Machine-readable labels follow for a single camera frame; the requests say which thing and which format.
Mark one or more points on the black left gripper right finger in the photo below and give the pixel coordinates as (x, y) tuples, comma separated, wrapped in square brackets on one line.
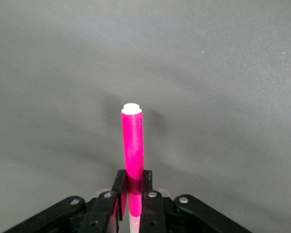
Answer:
[(151, 211)]

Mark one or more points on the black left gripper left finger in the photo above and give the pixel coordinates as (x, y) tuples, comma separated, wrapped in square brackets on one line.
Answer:
[(106, 208)]

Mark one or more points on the pink marker with clear cap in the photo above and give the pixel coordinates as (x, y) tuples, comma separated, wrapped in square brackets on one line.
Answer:
[(133, 140)]

